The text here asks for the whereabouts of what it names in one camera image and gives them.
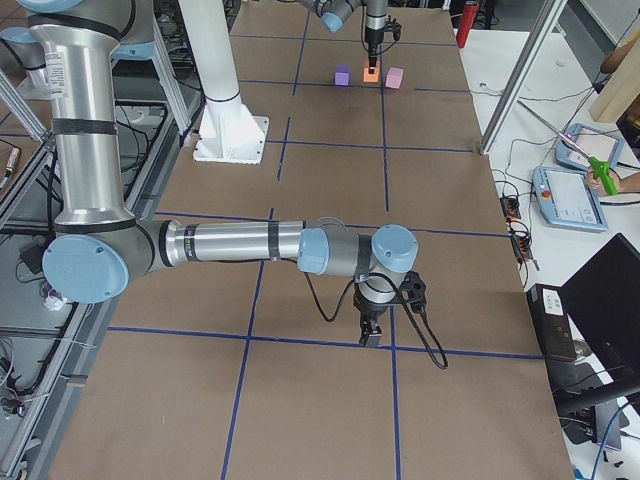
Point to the green handled tool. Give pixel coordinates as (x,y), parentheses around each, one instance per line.
(601,168)

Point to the orange foam cube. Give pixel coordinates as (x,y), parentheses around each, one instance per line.
(371,74)

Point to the wooden board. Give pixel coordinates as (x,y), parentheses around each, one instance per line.
(620,91)

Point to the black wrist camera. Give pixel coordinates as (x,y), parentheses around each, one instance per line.
(413,290)

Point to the aluminium frame post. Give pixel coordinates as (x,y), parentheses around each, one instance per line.
(543,27)

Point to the orange black connector strip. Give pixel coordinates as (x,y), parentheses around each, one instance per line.
(519,233)

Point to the blue teach pendant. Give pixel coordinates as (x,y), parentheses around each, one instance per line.
(604,146)
(565,200)

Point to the far blue teach pendant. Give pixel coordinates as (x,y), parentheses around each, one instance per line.
(604,146)

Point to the near blue teach pendant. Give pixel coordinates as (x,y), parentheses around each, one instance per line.
(565,200)

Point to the light pink foam cube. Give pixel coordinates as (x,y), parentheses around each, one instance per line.
(394,78)

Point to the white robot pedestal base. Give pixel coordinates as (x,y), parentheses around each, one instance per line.
(228,131)

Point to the black laptop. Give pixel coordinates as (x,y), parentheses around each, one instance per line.
(602,300)

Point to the black computer box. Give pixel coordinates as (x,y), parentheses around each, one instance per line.
(551,323)

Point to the person's hand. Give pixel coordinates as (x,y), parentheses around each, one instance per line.
(597,185)

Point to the red bottle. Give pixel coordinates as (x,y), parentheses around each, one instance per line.
(466,23)

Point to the dark purple foam cube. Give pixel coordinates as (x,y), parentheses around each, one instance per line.
(342,75)

